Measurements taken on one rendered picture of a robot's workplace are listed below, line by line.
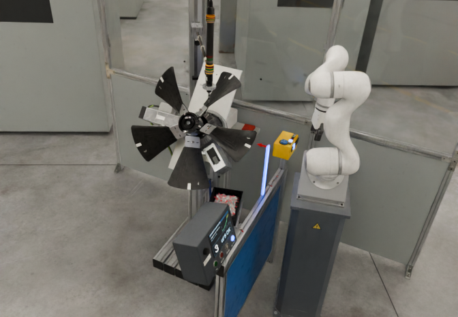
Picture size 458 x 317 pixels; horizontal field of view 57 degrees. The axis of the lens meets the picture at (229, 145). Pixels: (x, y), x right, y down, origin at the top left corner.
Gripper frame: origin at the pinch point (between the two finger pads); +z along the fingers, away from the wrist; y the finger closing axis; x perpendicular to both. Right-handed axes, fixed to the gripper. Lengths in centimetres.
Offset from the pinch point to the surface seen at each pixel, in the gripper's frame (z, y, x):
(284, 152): 22.6, -14.0, -9.4
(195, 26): -24, -73, -67
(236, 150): 13.0, 2.5, -39.6
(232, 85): -12, -22, -44
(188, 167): 28, 1, -63
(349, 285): 120, -2, 56
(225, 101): 9, -42, -44
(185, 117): 7, -16, -67
